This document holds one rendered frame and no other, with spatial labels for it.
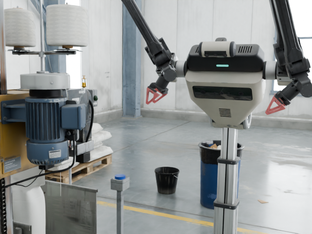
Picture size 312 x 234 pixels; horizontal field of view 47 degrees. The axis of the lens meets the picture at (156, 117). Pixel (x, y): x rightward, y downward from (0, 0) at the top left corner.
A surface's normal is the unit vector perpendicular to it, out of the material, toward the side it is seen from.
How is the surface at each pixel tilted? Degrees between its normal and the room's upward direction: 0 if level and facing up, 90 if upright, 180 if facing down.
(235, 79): 40
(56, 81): 91
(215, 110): 130
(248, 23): 90
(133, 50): 90
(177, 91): 90
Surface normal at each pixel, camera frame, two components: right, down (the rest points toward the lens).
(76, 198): -0.40, 0.12
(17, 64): 0.91, 0.07
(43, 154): 0.14, 0.18
